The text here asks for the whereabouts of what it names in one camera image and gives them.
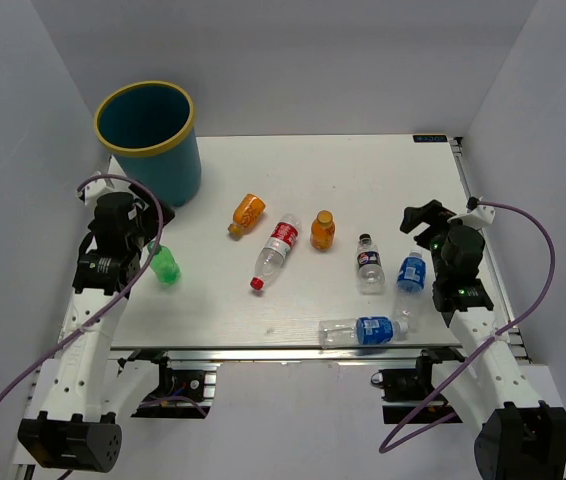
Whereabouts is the green plastic bottle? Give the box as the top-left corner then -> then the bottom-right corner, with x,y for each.
147,241 -> 181,285

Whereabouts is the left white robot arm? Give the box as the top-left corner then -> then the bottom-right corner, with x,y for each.
17,187 -> 175,473

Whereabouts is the purple cable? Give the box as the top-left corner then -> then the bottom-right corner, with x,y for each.
378,198 -> 557,455
0,174 -> 165,480

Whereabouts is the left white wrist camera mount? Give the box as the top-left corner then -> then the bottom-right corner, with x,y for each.
76,178 -> 114,207

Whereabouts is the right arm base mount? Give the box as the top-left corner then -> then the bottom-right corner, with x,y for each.
370,347 -> 465,425

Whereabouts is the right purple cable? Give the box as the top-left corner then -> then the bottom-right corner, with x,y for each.
378,198 -> 557,455

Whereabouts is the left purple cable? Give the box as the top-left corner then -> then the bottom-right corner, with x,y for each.
0,174 -> 165,480

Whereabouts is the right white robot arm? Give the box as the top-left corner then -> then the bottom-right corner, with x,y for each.
400,198 -> 566,479

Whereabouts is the teal bin with yellow rim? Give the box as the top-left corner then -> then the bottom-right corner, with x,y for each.
93,80 -> 202,207

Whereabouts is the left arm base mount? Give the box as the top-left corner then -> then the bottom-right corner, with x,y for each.
116,349 -> 218,419

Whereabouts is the orange bottle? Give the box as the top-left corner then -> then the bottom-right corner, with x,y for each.
310,210 -> 335,251
228,194 -> 266,239

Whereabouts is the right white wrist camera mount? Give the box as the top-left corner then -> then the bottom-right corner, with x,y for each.
448,197 -> 495,230

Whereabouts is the clear bottle dark pepsi label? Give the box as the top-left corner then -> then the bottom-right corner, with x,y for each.
356,233 -> 385,295

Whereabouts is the dark blue table sticker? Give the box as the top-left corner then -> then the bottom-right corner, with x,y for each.
412,134 -> 448,143

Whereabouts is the clear bottle red label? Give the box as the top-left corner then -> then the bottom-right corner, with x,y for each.
250,213 -> 301,292

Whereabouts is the clear bottle blue label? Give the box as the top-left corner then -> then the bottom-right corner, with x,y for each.
318,316 -> 409,349
394,250 -> 427,333

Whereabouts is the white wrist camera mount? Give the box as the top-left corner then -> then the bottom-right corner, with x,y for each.
76,178 -> 114,207
448,197 -> 495,230

